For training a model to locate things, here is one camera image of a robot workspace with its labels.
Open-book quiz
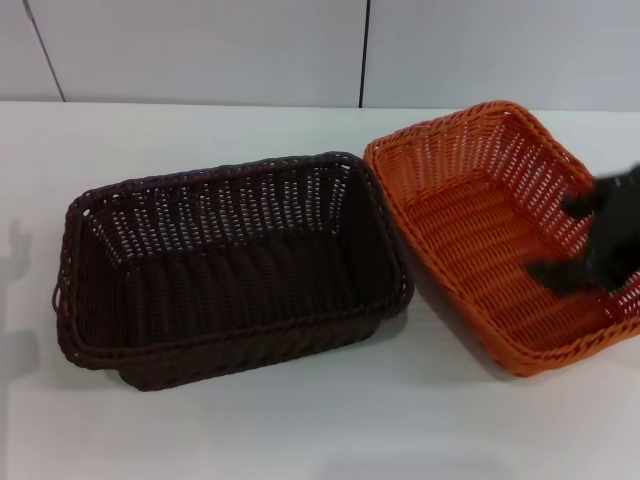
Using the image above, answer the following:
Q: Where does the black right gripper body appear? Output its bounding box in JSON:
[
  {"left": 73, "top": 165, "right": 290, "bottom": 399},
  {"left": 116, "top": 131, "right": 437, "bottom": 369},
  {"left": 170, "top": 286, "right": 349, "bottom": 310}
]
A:
[{"left": 582, "top": 160, "right": 640, "bottom": 294}]

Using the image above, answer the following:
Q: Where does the orange woven basket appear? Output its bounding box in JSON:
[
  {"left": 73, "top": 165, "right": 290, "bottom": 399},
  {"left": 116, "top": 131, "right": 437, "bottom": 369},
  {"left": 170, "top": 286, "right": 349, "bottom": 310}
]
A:
[{"left": 363, "top": 100, "right": 640, "bottom": 380}]

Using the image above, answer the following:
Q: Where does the dark brown woven basket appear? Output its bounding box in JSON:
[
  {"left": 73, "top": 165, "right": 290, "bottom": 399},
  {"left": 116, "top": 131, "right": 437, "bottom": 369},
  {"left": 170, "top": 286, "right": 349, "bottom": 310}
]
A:
[{"left": 49, "top": 151, "right": 417, "bottom": 394}]

